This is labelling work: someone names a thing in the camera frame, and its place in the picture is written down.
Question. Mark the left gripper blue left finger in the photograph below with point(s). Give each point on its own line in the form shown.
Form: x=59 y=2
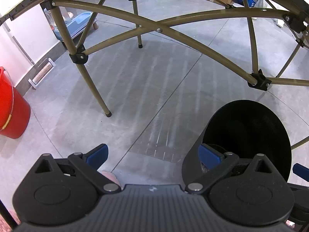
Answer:
x=97 y=156

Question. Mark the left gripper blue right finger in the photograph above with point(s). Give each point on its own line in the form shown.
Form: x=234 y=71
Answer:
x=209 y=157

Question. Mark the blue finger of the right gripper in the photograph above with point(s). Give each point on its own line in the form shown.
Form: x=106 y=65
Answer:
x=300 y=170

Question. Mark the black round trash bin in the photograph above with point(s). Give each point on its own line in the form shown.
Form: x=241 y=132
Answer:
x=245 y=128

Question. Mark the folding slatted camping table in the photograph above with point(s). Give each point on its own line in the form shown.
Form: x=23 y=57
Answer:
x=294 y=13

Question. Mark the red plastic bucket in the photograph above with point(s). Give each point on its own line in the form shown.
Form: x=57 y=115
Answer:
x=15 y=110

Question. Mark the white floor squeegee mop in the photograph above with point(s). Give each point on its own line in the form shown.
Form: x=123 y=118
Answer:
x=26 y=67

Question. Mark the light blue stool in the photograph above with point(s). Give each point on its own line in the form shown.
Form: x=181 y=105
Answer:
x=75 y=21

